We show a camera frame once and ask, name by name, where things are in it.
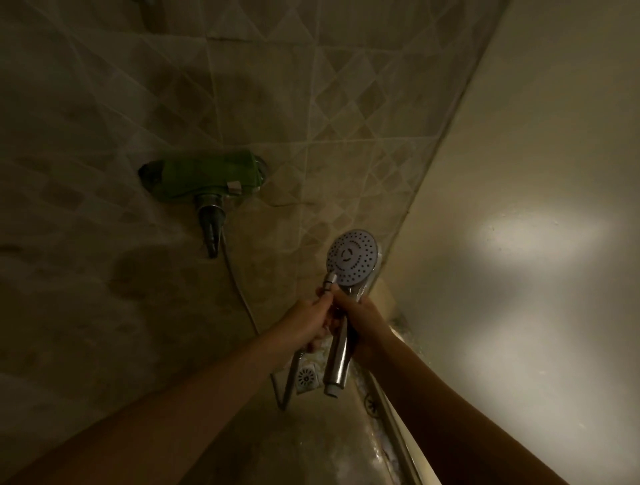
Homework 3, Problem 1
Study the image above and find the person's left hand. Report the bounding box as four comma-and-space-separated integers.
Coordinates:
272, 292, 346, 356

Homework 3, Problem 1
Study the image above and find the person's right hand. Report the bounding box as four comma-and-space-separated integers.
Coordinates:
329, 287, 396, 368

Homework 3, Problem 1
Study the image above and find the metal flexible shower hose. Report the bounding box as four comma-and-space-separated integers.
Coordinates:
219, 235, 340, 412

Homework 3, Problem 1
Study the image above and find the green shower mixer valve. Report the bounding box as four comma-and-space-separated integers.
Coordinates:
138, 149, 269, 260

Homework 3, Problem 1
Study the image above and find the person's left forearm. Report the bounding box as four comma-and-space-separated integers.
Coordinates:
0, 339, 301, 485

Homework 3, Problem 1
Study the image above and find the person's right forearm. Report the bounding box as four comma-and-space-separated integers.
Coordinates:
369, 334, 571, 485

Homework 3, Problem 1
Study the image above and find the square metal floor drain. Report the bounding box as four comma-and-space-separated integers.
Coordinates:
295, 367, 319, 393

